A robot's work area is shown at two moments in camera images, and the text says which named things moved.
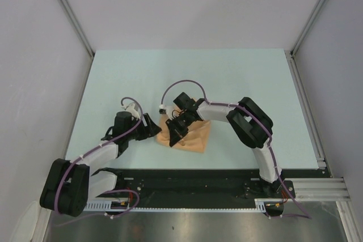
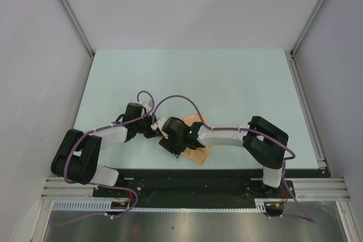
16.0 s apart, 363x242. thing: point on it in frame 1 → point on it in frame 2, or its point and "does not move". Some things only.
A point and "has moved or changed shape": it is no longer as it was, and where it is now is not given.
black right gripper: [176, 134] → [167, 143]
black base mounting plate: [196, 188] does not move
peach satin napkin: [195, 140] has moved or changed shape
